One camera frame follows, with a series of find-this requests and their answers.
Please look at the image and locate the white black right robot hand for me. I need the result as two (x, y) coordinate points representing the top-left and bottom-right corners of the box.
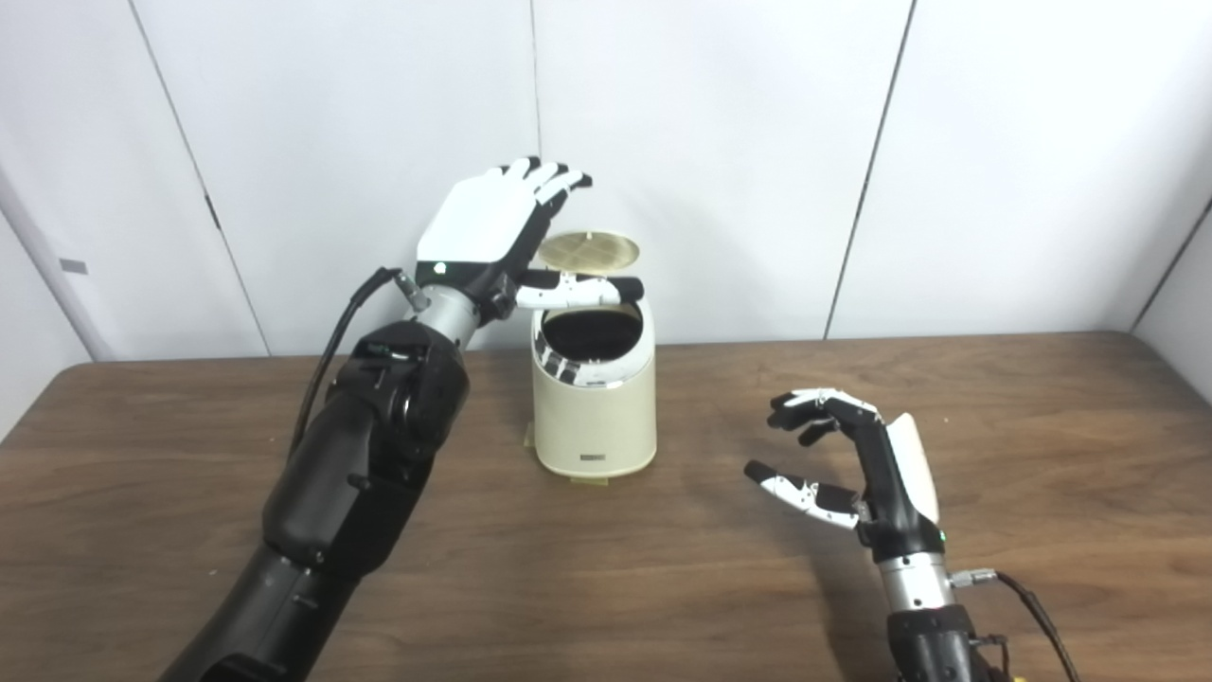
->
(743, 387), (948, 562)

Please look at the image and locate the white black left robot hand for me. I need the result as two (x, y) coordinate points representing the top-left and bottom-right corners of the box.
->
(415, 156), (645, 323)

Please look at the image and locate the round cream bin lid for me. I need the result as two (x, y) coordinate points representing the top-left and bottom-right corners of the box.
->
(538, 231), (640, 281)

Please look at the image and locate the cream-colored bin body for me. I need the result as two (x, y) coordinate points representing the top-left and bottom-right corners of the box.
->
(530, 294), (657, 479)

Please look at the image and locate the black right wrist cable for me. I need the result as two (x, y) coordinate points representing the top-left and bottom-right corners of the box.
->
(950, 568), (1080, 682)

